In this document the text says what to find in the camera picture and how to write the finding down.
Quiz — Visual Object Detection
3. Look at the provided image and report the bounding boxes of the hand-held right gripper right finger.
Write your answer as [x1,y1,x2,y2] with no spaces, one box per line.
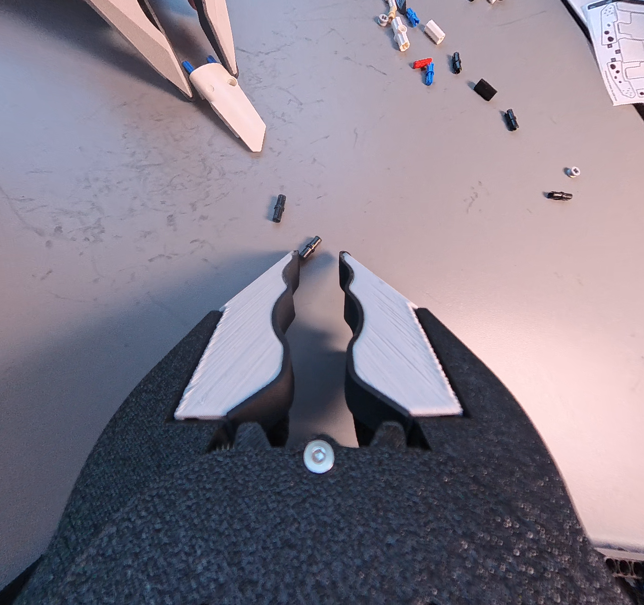
[338,251,464,448]

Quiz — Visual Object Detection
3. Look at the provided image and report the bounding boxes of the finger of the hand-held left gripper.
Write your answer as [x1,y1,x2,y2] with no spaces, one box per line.
[55,0,195,99]
[163,0,238,76]

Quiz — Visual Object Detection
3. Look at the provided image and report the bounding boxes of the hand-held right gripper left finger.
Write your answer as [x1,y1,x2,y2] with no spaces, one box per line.
[173,251,302,448]

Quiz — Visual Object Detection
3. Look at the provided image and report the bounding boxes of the white lego panel piece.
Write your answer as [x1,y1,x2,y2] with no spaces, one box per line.
[190,63,266,153]

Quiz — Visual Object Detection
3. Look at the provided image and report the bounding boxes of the scattered small lego pieces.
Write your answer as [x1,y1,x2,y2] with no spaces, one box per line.
[343,0,582,202]

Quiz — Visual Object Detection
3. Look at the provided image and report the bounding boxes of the sticker sheet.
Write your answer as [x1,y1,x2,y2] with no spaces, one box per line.
[581,0,644,107]

